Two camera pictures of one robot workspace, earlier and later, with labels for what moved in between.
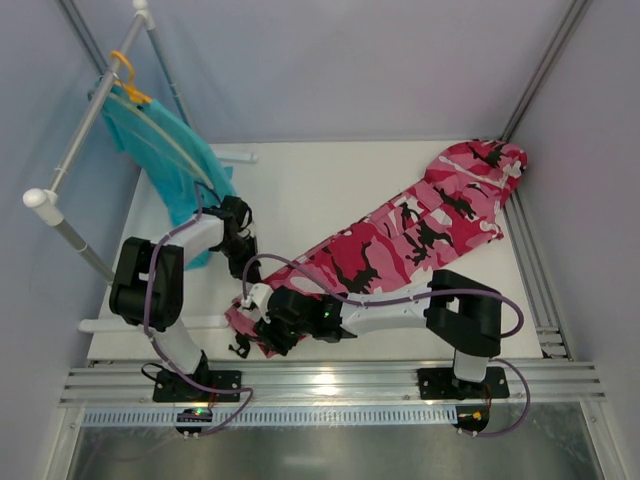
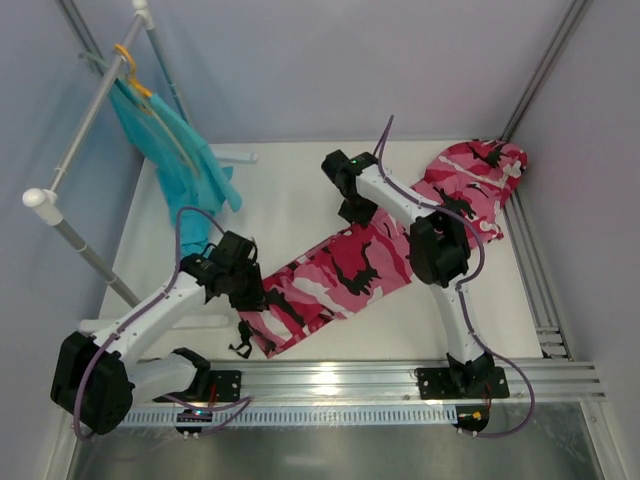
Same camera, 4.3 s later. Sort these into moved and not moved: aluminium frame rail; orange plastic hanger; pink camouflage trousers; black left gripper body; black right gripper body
Moved: orange plastic hanger; black right gripper body; black left gripper body
Not moved: aluminium frame rail; pink camouflage trousers
